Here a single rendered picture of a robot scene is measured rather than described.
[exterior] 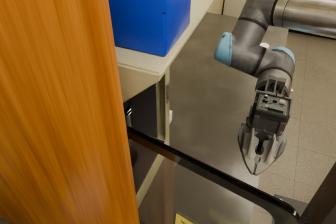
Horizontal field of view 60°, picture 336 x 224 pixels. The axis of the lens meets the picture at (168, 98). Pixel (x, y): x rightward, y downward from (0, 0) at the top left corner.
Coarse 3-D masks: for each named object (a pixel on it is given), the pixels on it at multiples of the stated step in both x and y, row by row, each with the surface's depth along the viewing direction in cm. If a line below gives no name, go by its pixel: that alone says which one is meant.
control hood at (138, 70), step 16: (192, 0) 51; (208, 0) 51; (192, 16) 46; (128, 48) 39; (176, 48) 40; (128, 64) 37; (144, 64) 37; (160, 64) 37; (128, 80) 38; (144, 80) 37; (128, 96) 40
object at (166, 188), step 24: (144, 144) 44; (144, 168) 49; (168, 168) 44; (192, 168) 41; (144, 192) 54; (168, 192) 49; (192, 192) 45; (216, 192) 41; (240, 192) 38; (144, 216) 61; (168, 216) 55; (192, 216) 49; (216, 216) 45; (240, 216) 41; (264, 216) 38; (288, 216) 35
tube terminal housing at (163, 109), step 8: (168, 72) 76; (160, 80) 80; (168, 80) 78; (160, 88) 82; (160, 96) 84; (160, 104) 86; (168, 104) 84; (160, 112) 88; (168, 112) 86; (160, 120) 90; (168, 120) 89; (160, 128) 92; (168, 128) 91; (160, 136) 93; (168, 136) 94; (168, 144) 96
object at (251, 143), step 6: (246, 132) 57; (252, 132) 52; (246, 138) 56; (252, 138) 51; (246, 144) 55; (252, 144) 55; (246, 150) 54; (252, 150) 54; (246, 156) 53; (252, 156) 53; (246, 162) 52; (252, 162) 52; (252, 168) 51
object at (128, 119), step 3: (132, 99) 72; (132, 102) 71; (129, 105) 70; (132, 105) 70; (126, 108) 69; (129, 108) 69; (126, 111) 69; (129, 114) 72; (126, 117) 71; (129, 117) 72; (126, 120) 71; (129, 120) 73; (132, 120) 76; (126, 123) 72; (129, 123) 73; (132, 123) 76; (132, 126) 76
